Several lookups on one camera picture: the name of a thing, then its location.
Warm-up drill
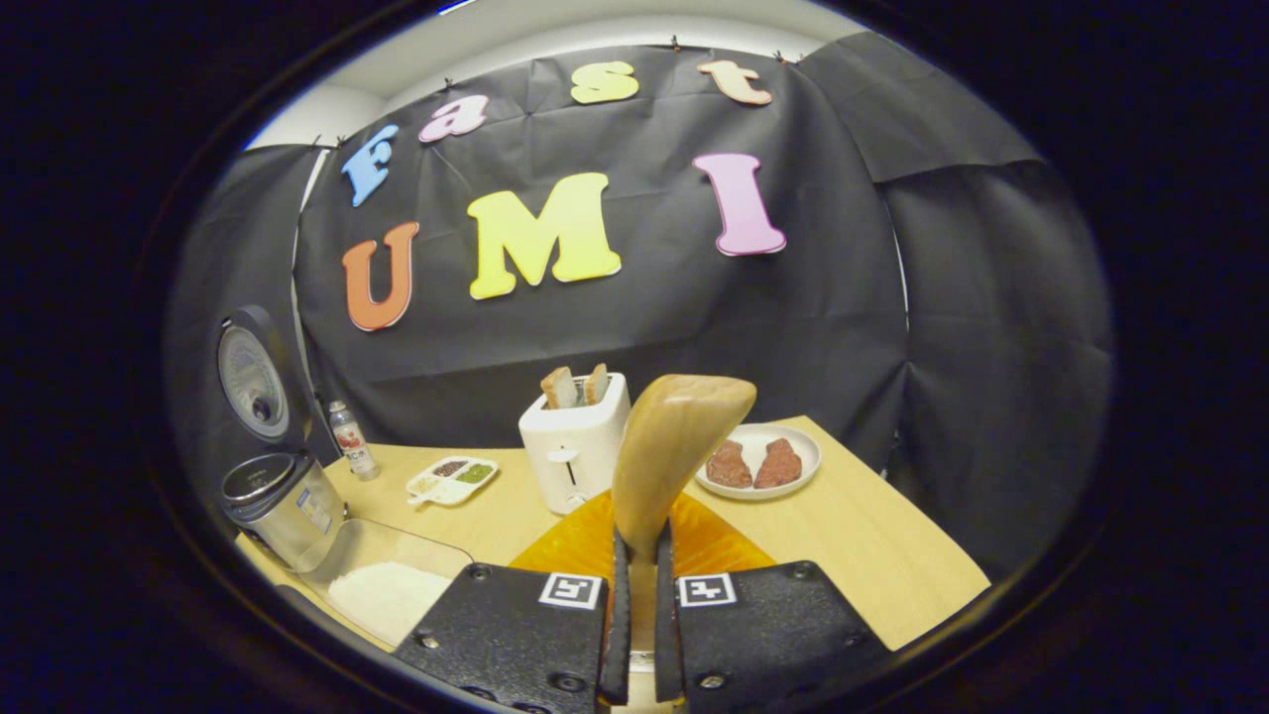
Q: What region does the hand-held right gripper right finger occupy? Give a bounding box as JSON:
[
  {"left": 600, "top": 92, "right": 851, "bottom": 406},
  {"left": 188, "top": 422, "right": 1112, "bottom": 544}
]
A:
[{"left": 654, "top": 491, "right": 893, "bottom": 714}]

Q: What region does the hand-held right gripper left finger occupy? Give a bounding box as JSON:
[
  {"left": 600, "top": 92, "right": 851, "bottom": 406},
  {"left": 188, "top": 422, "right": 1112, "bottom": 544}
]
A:
[{"left": 392, "top": 491, "right": 633, "bottom": 714}]

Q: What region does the white rice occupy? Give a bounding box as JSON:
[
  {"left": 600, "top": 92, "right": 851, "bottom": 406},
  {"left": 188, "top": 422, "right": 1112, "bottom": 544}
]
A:
[{"left": 327, "top": 562, "right": 456, "bottom": 647}]

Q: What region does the wooden spoon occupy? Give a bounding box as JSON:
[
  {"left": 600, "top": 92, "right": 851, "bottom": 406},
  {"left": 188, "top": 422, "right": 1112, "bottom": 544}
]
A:
[{"left": 612, "top": 374, "right": 757, "bottom": 677}]

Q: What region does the black silver rice cooker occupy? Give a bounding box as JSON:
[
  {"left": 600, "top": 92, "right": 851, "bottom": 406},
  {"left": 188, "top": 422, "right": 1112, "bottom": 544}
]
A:
[{"left": 216, "top": 304, "right": 348, "bottom": 571}]

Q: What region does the clear plastic container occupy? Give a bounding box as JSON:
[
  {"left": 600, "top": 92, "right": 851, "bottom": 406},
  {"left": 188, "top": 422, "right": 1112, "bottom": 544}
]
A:
[{"left": 295, "top": 519, "right": 475, "bottom": 652}]

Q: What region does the white divided condiment dish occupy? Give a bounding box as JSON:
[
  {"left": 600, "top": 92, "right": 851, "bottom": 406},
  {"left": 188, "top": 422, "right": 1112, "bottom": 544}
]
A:
[{"left": 405, "top": 455, "right": 500, "bottom": 508}]

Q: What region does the brown meat piece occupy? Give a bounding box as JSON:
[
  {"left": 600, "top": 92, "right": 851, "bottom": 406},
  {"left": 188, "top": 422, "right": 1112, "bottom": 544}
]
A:
[
  {"left": 753, "top": 438, "right": 803, "bottom": 490},
  {"left": 706, "top": 440, "right": 753, "bottom": 489}
]

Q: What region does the white toaster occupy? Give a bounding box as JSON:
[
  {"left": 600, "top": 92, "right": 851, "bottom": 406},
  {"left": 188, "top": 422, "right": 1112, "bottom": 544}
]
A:
[{"left": 519, "top": 372, "right": 633, "bottom": 517}]

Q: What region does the white round plate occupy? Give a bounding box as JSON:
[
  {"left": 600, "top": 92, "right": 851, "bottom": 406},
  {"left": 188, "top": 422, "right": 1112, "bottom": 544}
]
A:
[{"left": 694, "top": 423, "right": 823, "bottom": 501}]

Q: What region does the clear plastic bottle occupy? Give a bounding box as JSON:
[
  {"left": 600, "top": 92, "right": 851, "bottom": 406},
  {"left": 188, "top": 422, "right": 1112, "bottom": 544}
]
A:
[{"left": 328, "top": 401, "right": 380, "bottom": 482}]

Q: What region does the black backdrop cloth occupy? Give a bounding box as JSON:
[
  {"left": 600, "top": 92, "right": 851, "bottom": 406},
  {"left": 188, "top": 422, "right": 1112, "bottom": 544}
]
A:
[{"left": 164, "top": 30, "right": 1116, "bottom": 586}]

